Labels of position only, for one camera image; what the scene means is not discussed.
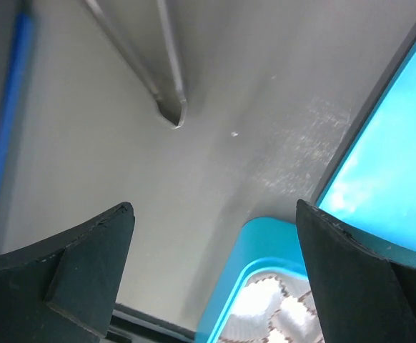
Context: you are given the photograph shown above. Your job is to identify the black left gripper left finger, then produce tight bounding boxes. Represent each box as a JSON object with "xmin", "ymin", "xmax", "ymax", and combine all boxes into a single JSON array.
[{"xmin": 0, "ymin": 202, "xmax": 135, "ymax": 342}]

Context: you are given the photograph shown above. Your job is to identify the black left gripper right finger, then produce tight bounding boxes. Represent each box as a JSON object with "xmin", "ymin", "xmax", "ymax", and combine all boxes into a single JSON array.
[{"xmin": 296, "ymin": 199, "xmax": 416, "ymax": 342}]

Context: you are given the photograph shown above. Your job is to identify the metal serving tongs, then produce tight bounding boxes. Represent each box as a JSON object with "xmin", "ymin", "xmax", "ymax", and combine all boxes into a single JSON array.
[{"xmin": 82, "ymin": 1, "xmax": 187, "ymax": 129}]

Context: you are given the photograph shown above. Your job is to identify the blue cookie tin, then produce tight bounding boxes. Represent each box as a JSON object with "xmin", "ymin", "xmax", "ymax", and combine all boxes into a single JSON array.
[{"xmin": 194, "ymin": 217, "xmax": 325, "ymax": 342}]

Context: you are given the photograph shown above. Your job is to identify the blue tin lid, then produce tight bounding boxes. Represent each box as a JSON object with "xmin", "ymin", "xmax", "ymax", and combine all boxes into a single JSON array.
[{"xmin": 318, "ymin": 42, "xmax": 416, "ymax": 251}]

